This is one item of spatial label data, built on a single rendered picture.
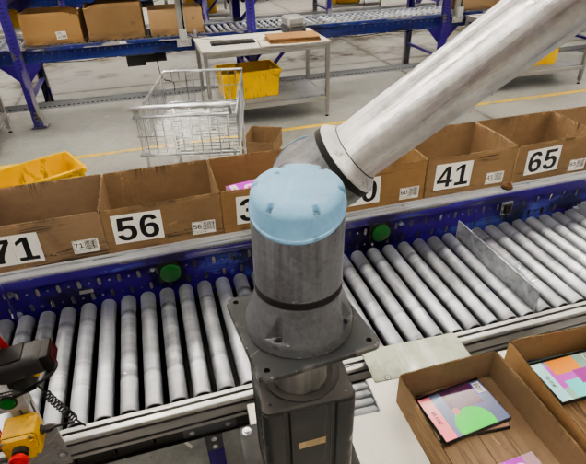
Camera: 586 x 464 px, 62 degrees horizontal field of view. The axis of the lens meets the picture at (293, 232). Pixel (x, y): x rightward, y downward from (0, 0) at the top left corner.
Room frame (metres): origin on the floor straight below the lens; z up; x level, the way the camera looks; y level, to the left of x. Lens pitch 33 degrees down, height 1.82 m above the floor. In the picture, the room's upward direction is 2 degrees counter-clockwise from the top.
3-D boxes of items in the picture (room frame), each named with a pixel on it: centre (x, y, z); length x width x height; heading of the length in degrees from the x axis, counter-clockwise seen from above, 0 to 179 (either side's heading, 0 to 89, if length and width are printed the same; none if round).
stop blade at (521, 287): (1.40, -0.71, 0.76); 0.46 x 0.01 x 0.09; 15
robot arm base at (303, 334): (0.66, -0.01, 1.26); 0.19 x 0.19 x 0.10
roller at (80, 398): (1.03, 0.64, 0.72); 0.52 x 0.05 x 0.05; 15
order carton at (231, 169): (1.65, 0.09, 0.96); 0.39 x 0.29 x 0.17; 105
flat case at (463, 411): (0.78, -0.41, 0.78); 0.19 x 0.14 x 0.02; 109
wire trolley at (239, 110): (3.01, 0.58, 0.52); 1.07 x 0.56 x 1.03; 2
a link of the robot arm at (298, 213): (0.67, -0.01, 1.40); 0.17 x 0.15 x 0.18; 172
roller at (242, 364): (1.15, 0.20, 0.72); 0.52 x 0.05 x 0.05; 15
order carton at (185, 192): (1.55, 0.47, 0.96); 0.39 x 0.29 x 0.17; 105
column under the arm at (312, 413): (0.66, 0.00, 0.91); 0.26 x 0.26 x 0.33; 12
